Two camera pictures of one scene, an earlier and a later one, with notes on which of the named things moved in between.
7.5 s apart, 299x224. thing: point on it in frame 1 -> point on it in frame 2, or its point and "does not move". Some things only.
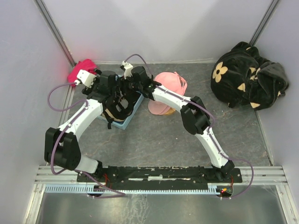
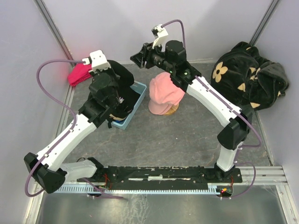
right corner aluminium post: [264, 23] does not move
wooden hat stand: [171, 111] does not move
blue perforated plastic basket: [125, 125] does not move
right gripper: [128, 78] -> [146, 52]
